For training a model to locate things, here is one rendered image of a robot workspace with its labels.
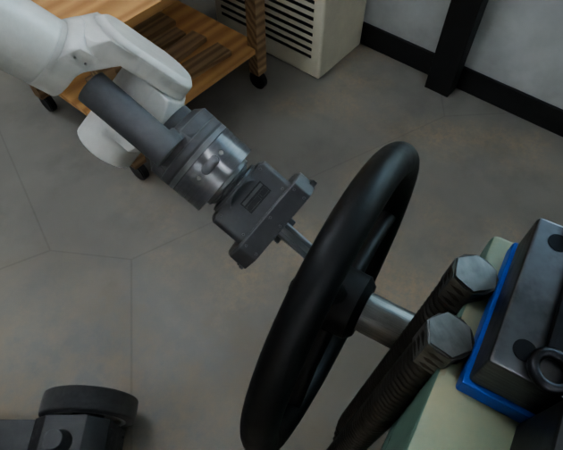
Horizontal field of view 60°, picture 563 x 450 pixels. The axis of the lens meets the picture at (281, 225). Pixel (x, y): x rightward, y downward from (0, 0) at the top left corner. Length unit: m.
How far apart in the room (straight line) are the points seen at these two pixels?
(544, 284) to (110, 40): 0.39
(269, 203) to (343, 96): 1.35
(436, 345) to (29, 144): 1.71
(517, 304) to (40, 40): 0.41
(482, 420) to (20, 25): 0.43
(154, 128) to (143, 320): 0.93
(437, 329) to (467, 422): 0.04
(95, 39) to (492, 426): 0.41
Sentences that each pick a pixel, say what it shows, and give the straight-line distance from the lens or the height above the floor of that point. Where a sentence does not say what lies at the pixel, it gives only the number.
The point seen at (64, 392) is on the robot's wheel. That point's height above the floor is 0.20.
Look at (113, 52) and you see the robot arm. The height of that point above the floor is 0.93.
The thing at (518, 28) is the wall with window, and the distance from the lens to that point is 1.80.
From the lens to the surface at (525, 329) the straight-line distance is 0.24.
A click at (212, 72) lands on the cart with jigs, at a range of 1.66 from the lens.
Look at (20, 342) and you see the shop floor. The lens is 1.45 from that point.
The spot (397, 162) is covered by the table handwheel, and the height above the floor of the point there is 0.94.
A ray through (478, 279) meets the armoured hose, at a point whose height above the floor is 0.97.
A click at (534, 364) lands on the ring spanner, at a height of 1.01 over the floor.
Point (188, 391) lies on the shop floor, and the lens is 1.26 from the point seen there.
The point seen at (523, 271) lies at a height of 1.00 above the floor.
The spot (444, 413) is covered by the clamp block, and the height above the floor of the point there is 0.96.
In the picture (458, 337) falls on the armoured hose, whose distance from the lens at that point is 0.26.
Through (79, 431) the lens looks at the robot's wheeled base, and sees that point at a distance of 1.08.
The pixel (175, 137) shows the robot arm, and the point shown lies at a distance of 0.48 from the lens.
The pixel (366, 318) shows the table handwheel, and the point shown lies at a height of 0.82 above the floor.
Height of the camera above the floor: 1.20
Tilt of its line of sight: 56 degrees down
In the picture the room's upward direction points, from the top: straight up
